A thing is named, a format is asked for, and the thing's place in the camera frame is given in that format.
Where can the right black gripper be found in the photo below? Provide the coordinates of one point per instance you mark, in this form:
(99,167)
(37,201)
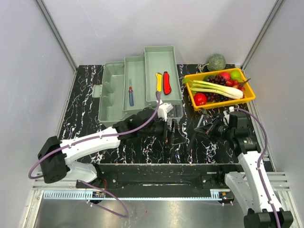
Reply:
(210,128)

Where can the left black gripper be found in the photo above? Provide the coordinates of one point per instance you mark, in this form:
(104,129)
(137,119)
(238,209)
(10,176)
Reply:
(172,137)

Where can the black handled hammer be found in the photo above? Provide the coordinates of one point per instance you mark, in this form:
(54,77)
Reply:
(193,138)

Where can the red utility knife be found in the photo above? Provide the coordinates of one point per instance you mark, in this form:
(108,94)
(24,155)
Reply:
(166,83)

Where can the yellow utility knife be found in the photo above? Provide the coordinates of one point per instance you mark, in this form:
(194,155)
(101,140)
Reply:
(159,82)

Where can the clear plastic tool box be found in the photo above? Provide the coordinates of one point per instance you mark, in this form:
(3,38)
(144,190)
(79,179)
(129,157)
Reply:
(113,92)

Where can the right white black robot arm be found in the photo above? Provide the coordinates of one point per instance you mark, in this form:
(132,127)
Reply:
(253,190)

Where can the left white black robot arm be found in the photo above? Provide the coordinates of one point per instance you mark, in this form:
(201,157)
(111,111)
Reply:
(59,159)

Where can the green celery stalk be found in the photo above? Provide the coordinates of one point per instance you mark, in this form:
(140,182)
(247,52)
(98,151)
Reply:
(202,86)

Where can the dark purple grapes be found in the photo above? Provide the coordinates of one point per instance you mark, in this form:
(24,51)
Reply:
(219,80)

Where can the red cherries bunch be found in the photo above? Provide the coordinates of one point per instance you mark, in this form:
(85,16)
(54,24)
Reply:
(236,84)

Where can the red pink apple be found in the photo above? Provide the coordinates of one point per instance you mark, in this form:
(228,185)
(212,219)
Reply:
(225,75)

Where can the green apple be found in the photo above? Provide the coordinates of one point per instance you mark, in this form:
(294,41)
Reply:
(235,75)

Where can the green netted melon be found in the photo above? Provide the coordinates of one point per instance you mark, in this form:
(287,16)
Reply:
(216,62)

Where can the marbled black mat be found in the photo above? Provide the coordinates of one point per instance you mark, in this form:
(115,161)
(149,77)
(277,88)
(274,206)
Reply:
(81,119)

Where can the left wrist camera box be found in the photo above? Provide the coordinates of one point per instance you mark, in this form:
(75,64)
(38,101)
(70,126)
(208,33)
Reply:
(163,110)

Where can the aluminium frame rail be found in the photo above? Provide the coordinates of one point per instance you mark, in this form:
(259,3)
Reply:
(277,179)

